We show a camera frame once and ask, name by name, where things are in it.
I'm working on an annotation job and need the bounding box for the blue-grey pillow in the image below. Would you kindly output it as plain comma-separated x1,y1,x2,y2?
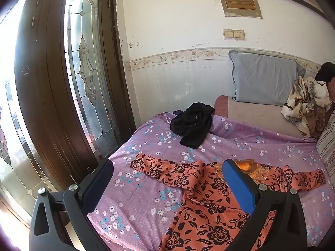
228,50,307,107

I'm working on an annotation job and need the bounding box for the dark cloth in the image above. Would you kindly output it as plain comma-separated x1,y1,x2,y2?
315,62,335,89

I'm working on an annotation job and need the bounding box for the wooden door with stained glass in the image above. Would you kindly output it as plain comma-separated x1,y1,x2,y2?
0,0,137,231

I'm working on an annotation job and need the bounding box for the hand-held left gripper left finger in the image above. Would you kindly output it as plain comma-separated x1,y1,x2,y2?
28,159,114,251

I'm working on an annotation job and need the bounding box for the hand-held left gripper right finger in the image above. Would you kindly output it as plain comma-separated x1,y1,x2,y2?
222,158,308,251

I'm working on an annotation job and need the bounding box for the wall plaque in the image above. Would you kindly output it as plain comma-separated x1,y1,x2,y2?
218,0,263,19

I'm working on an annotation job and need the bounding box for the purple floral bedsheet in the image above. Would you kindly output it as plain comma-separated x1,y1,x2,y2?
86,112,335,251

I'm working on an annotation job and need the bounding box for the striped pillow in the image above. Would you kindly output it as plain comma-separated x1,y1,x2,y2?
316,110,335,173

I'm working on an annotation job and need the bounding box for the orange black floral garment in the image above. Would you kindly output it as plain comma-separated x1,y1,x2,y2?
129,153,327,251

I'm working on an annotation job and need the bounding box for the cream brown floral blanket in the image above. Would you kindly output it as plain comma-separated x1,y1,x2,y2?
281,76,333,138

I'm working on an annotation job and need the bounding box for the beige mattress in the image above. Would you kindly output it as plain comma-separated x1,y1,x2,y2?
213,95,318,139

